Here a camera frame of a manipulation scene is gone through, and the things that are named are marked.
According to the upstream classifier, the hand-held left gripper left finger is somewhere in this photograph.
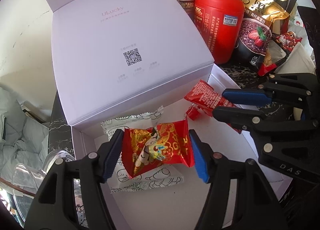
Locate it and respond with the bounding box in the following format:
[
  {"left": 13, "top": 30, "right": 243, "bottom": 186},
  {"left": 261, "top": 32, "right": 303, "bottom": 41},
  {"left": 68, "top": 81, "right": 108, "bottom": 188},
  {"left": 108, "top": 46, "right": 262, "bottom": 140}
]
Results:
[{"left": 24, "top": 129, "right": 125, "bottom": 230}]

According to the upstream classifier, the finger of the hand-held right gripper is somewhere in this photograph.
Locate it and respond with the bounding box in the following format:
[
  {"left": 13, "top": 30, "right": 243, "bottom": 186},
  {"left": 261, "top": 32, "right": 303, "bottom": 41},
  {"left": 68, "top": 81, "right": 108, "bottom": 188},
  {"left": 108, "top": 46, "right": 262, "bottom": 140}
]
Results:
[
  {"left": 222, "top": 72, "right": 317, "bottom": 106},
  {"left": 212, "top": 106, "right": 315, "bottom": 153}
]

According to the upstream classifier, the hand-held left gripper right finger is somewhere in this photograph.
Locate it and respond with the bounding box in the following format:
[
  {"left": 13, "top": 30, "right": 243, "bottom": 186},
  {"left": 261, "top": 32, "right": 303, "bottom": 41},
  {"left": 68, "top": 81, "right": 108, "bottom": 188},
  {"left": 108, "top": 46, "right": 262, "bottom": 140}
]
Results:
[{"left": 189, "top": 129, "right": 283, "bottom": 230}]

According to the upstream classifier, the small red wrapper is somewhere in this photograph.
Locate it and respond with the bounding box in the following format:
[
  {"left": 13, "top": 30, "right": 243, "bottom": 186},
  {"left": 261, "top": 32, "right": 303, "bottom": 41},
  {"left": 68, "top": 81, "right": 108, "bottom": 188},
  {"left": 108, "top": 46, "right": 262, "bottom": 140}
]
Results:
[{"left": 186, "top": 105, "right": 242, "bottom": 135}]

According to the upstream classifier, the white bread packet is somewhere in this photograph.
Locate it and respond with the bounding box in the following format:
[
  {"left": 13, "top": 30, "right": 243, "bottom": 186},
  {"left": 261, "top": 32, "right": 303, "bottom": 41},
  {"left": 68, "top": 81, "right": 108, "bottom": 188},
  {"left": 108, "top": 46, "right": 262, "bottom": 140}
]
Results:
[{"left": 100, "top": 106, "right": 185, "bottom": 193}]

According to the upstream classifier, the large red cartoon snack packet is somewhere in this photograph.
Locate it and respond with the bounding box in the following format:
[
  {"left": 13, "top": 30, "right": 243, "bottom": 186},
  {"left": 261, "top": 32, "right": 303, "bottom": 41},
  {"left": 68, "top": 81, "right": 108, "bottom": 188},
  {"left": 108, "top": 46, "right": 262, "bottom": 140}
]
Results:
[{"left": 122, "top": 117, "right": 195, "bottom": 180}]

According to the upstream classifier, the white gift box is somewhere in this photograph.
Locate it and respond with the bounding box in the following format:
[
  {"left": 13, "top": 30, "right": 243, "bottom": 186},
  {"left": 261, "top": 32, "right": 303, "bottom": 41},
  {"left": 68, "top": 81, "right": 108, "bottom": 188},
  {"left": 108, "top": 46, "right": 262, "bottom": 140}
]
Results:
[{"left": 43, "top": 0, "right": 294, "bottom": 230}]

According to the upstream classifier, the clear fried snack packet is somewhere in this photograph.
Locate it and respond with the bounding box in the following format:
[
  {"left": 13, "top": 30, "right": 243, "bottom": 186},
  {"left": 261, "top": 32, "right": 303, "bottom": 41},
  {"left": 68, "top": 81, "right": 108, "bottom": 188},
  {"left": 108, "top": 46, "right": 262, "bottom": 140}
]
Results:
[{"left": 259, "top": 50, "right": 278, "bottom": 75}]

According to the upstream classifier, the red owl snack packet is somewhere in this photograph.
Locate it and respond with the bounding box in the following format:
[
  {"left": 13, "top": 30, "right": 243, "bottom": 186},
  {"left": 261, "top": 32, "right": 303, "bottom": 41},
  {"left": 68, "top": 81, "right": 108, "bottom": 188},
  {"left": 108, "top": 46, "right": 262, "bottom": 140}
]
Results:
[{"left": 272, "top": 31, "right": 304, "bottom": 53}]

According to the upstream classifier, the glass mug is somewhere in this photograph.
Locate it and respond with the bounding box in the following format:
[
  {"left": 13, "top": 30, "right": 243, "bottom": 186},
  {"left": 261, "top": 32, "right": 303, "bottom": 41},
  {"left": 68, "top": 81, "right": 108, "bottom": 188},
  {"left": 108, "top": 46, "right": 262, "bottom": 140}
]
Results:
[{"left": 12, "top": 150, "right": 88, "bottom": 230}]

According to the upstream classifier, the red canister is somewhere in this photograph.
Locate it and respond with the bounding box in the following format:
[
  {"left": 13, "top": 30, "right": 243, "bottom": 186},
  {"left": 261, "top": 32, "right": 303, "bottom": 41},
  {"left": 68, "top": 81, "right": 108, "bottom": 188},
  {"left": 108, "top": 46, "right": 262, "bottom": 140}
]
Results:
[{"left": 194, "top": 0, "right": 245, "bottom": 64}]

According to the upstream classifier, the grey puffer jacket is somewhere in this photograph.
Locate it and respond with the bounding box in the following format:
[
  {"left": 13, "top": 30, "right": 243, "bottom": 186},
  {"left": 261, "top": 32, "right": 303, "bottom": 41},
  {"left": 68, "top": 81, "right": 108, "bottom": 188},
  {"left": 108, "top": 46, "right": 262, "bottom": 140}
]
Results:
[{"left": 0, "top": 87, "right": 50, "bottom": 170}]

